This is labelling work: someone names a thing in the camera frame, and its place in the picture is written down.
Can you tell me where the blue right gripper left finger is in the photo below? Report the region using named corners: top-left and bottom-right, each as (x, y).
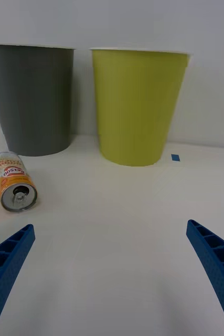
top-left (0, 224), bottom-right (36, 336)

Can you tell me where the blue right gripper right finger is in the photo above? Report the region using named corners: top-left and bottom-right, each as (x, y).
top-left (186, 219), bottom-right (224, 336)

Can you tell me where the orange and white drink can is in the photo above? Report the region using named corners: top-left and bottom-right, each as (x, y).
top-left (0, 151), bottom-right (38, 213)

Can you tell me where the grey plastic waste bin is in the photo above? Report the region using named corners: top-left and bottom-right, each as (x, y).
top-left (0, 44), bottom-right (76, 158)

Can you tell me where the yellow-green plastic waste bin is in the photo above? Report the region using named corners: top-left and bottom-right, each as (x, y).
top-left (89, 47), bottom-right (191, 167)

